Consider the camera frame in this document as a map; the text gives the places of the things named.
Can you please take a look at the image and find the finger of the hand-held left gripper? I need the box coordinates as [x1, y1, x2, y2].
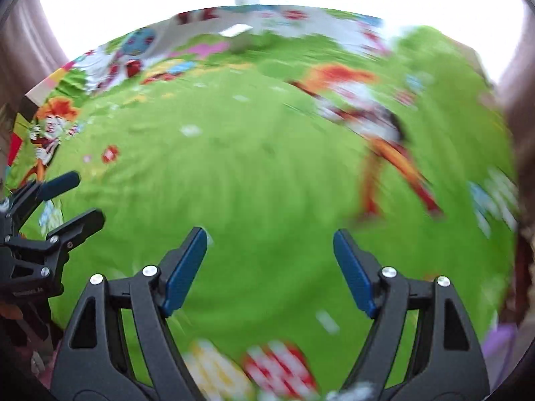
[10, 170, 81, 214]
[44, 208, 106, 262]

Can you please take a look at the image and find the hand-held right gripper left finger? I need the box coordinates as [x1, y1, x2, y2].
[50, 226, 208, 401]

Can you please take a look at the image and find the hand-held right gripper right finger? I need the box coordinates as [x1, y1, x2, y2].
[333, 230, 491, 401]

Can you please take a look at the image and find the cartoon printed blanket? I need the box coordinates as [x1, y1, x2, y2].
[4, 4, 521, 401]

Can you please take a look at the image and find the pink curtain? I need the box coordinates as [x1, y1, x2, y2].
[497, 29, 535, 343]
[0, 0, 70, 109]

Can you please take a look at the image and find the white box with grey text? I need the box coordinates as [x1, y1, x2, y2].
[218, 25, 253, 53]

